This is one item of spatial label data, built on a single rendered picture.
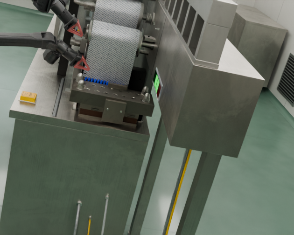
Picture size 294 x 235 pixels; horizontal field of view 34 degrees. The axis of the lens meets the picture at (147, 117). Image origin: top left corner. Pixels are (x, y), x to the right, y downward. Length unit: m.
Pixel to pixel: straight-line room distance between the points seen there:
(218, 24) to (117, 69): 0.97
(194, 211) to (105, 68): 0.90
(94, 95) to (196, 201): 0.73
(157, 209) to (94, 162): 1.19
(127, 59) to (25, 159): 0.69
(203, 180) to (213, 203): 1.89
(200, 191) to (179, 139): 0.29
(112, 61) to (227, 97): 0.92
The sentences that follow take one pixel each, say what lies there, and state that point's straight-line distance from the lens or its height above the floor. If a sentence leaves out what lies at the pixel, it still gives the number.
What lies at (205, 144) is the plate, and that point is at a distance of 1.68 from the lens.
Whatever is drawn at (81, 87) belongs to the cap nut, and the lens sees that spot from 2.26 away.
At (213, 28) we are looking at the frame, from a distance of 1.55.
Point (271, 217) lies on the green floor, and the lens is 3.85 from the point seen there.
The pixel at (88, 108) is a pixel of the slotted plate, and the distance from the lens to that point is 2.29.
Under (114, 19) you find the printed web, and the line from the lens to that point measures 2.59.
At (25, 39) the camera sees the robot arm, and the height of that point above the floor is 1.19.
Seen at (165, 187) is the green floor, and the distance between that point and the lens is 3.71.
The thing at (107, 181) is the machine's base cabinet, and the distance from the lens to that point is 2.39.
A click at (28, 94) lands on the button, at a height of 0.92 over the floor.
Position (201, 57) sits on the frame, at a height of 1.47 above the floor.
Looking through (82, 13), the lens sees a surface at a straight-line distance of 3.41.
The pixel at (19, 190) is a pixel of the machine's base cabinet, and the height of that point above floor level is 0.48.
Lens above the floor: 1.83
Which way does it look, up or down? 22 degrees down
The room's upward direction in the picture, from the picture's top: 15 degrees clockwise
